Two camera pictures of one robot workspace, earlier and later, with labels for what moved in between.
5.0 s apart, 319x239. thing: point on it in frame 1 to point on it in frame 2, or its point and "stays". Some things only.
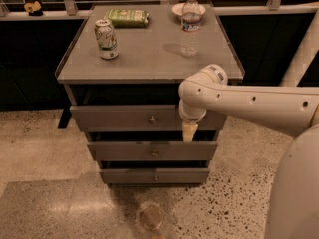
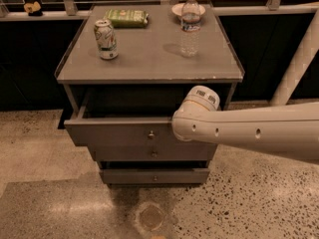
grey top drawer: (156, 118) to (122, 131)
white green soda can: (106, 39) stays
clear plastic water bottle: (190, 26) stays
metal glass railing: (70, 2) stays
